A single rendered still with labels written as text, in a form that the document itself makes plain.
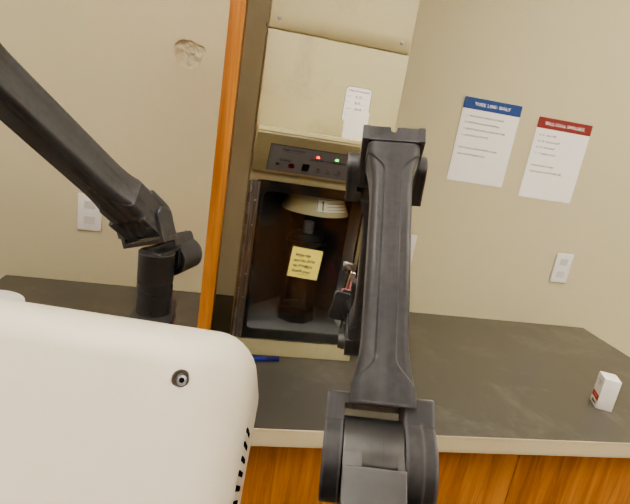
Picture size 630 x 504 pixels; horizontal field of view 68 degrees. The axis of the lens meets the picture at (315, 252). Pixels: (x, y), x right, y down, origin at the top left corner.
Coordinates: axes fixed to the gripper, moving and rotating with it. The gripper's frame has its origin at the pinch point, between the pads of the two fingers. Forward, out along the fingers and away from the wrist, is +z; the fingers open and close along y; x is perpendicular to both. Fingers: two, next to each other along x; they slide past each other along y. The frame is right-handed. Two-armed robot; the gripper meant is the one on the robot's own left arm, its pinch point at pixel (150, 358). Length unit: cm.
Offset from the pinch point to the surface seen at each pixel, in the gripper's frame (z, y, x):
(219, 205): -23.3, 24.5, -8.7
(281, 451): 23.3, 5.8, -26.7
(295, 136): -40, 22, -22
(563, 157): -45, 76, -124
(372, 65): -57, 34, -39
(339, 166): -35, 27, -34
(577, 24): -86, 76, -116
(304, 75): -53, 34, -24
